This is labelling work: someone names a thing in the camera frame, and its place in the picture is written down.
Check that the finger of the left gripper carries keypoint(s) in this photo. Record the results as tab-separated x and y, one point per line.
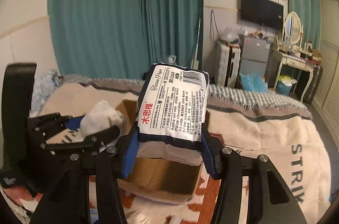
91	142
53	123

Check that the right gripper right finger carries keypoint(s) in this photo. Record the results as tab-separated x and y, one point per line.
269	198

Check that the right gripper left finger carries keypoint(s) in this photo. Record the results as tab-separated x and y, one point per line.
67	197

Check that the white sock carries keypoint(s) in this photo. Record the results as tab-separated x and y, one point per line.
102	116

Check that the white tissue paper pack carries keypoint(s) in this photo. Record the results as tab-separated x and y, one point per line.
172	106

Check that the blue plaid cloth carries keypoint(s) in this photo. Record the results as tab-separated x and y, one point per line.
43	88

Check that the cream blanket with red characters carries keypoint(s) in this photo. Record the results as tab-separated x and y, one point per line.
250	123

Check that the brown cardboard box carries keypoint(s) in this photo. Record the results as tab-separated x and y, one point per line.
162	181

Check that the blue plastic bag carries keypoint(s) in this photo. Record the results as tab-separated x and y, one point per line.
253	82

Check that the teal laundry basket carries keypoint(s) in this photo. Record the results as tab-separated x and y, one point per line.
284	85

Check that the white suitcase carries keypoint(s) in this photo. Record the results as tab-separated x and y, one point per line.
227	61

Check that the cream louvered wardrobe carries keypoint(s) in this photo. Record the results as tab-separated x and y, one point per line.
327	93

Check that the grey mini fridge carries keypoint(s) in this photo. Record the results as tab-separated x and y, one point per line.
254	55

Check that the white dressing table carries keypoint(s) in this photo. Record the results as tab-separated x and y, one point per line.
296	63

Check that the large teal curtain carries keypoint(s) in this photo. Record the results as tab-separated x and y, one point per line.
122	38

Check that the clear plastic bag on suitcase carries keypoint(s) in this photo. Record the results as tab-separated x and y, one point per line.
230	34

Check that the white oval vanity mirror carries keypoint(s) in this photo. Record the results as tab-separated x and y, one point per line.
292	29

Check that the teal curtain by wardrobe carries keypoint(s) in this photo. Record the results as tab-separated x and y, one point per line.
304	7

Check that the black wall television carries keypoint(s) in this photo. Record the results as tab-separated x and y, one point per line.
263	12

